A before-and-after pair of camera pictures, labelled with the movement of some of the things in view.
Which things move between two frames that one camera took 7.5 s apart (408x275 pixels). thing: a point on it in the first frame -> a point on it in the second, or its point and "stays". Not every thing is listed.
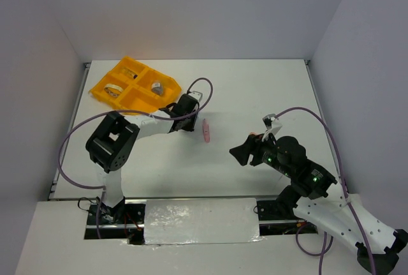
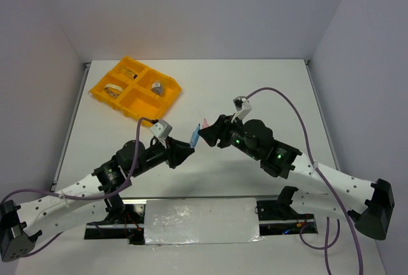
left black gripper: [191, 126] -> [177, 152]
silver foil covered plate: [183, 221] stays
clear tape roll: [113, 89] stays
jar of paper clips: [157, 88] stays
